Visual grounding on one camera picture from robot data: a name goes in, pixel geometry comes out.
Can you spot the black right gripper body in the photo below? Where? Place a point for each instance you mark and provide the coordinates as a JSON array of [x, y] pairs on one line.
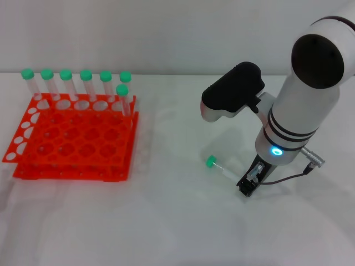
[[256, 170]]

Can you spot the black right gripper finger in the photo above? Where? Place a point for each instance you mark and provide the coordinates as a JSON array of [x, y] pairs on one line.
[[245, 188]]

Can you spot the clear test tube green cap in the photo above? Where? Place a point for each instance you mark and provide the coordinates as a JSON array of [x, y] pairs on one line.
[[86, 74], [122, 90], [212, 161], [28, 74], [125, 76], [47, 74], [66, 74], [106, 76]]

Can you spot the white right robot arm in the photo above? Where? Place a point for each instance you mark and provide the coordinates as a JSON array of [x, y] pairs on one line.
[[302, 105]]

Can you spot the orange plastic test tube rack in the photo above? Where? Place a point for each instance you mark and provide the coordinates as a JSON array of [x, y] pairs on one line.
[[69, 138]]

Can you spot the black white wrist camera housing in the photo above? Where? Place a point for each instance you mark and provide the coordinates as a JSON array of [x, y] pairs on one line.
[[233, 88]]

